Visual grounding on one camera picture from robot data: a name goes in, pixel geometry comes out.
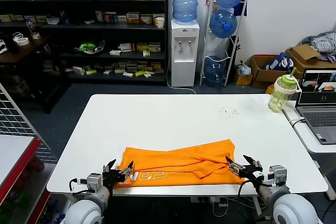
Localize blue and white bag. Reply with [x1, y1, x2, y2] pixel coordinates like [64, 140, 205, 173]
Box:
[266, 52, 296, 71]

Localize white dispenser power cord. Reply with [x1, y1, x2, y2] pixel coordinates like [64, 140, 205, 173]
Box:
[166, 58, 196, 94]

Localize white cabinet with red edge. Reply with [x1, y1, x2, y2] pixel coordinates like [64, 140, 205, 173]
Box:
[0, 134, 52, 224]

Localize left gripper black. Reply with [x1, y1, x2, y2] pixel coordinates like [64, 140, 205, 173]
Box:
[102, 158, 135, 191]

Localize white wire grid panel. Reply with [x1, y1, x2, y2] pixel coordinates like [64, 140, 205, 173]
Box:
[0, 82, 52, 151]

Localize orange t-shirt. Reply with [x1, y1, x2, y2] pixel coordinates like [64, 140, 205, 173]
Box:
[115, 138, 245, 188]

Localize brown wooden desk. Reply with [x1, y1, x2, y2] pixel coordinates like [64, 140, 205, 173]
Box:
[0, 34, 52, 63]

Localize left wrist camera silver box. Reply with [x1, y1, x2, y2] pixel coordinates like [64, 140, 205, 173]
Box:
[86, 173, 103, 192]

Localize grey laptop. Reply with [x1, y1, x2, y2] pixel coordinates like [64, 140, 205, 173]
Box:
[295, 68, 336, 145]

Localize pile of blue grey clothes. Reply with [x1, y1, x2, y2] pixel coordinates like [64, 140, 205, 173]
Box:
[300, 31, 336, 63]

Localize white metal jug rack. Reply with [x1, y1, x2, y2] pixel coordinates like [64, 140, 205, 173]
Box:
[199, 0, 248, 88]

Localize dark blue bottle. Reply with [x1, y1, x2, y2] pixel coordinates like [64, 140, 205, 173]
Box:
[59, 10, 70, 26]

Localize black tripod stand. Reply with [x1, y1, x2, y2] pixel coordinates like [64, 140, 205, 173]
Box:
[227, 36, 241, 77]

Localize white power strip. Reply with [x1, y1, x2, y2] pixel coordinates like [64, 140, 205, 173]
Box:
[190, 196, 229, 204]

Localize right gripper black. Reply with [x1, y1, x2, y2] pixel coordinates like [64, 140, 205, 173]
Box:
[225, 154, 264, 183]

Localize brown cardboard box with flap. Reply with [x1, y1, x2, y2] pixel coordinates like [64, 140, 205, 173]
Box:
[285, 44, 336, 80]

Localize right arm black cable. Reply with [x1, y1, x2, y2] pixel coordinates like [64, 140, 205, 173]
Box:
[237, 178, 260, 222]

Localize white side table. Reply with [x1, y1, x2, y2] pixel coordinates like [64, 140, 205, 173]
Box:
[282, 100, 336, 201]

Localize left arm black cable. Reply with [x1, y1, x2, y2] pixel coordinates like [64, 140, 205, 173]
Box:
[68, 178, 89, 195]

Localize right wrist camera silver box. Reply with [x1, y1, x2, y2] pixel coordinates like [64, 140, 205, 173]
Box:
[268, 165, 288, 187]

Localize grey plastic bag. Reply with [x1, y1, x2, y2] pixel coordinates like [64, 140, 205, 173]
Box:
[235, 60, 251, 76]

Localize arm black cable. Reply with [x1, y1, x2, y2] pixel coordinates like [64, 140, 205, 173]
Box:
[237, 178, 260, 222]
[68, 178, 89, 195]

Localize black shelving unit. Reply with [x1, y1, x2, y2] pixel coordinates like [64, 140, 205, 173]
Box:
[0, 0, 169, 86]

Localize small yellow cardboard box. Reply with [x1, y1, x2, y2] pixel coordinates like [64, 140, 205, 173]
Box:
[234, 68, 254, 86]

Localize blue water jug with label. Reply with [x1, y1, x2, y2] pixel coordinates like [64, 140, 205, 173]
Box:
[172, 0, 200, 25]

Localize white water dispenser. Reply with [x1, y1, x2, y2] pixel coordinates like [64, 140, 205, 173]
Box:
[170, 19, 200, 88]

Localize wrist camera silver box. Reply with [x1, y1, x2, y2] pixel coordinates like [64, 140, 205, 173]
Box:
[86, 173, 103, 192]
[268, 165, 288, 187]

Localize yellow and white carton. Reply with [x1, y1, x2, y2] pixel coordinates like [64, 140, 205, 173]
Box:
[126, 12, 141, 24]

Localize black device on desk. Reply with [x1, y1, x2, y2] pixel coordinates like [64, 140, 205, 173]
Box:
[2, 34, 18, 53]

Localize open cardboard box red rim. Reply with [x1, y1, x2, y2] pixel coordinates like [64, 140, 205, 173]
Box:
[248, 54, 289, 89]

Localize clear plastic bottle red label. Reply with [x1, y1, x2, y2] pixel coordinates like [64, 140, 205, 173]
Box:
[25, 18, 41, 39]

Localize clear bottle with green lid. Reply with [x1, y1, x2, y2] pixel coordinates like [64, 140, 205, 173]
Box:
[267, 67, 302, 114]

